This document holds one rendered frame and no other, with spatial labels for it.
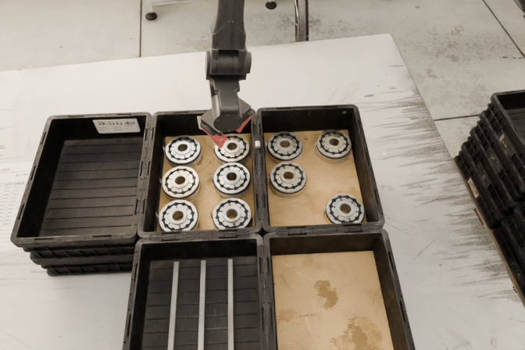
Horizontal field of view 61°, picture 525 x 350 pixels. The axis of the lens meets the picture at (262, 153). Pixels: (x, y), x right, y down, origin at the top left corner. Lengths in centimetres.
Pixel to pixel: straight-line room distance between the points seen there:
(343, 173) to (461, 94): 166
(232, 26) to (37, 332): 94
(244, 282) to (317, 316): 19
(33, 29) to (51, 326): 241
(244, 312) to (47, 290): 57
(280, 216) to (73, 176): 61
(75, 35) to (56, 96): 147
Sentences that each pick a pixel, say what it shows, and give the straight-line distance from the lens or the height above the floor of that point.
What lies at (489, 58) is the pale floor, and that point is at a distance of 318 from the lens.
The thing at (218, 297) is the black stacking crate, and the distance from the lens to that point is 113.
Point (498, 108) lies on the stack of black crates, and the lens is 199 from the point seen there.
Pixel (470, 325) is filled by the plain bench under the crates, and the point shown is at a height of 70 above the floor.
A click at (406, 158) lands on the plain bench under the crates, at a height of 70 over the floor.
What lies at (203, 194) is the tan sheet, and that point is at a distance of 125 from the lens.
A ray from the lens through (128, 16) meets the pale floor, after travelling 330.
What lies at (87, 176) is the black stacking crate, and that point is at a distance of 137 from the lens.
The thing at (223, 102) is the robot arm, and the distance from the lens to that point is 84.
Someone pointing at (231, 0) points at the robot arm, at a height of 144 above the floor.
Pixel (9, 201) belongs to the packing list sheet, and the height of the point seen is 70.
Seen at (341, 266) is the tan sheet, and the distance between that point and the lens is 116.
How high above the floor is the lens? 189
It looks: 54 degrees down
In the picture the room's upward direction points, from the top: straight up
